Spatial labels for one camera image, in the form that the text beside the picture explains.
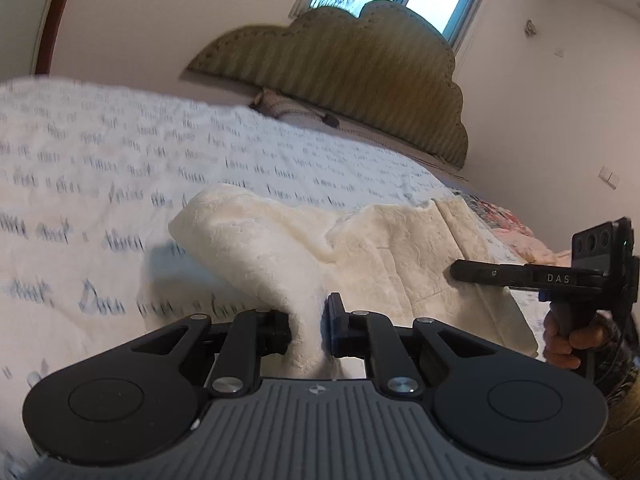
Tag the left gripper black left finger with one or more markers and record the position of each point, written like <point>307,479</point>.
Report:
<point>133,401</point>

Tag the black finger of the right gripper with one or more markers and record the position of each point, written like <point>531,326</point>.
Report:
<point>526,277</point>

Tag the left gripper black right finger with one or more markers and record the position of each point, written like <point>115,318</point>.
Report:
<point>494,403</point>

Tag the cream pants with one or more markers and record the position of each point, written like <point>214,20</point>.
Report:
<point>388,259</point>

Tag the person's right hand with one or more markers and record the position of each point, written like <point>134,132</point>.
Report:
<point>561,351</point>

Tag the pink floral cloth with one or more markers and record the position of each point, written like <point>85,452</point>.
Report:
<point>508,228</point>

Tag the small black device on bed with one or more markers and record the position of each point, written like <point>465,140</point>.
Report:
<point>331,121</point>

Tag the green upholstered headboard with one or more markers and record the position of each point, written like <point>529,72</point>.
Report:
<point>386,68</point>

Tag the white bedspread with blue script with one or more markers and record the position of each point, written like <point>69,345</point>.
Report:
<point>92,175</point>

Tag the striped pillow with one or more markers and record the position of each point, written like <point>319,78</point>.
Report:
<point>272,104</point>

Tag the white wall switch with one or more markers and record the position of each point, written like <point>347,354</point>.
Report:
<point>609,177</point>

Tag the brown wooden door frame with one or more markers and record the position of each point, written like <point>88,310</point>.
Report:
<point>48,32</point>

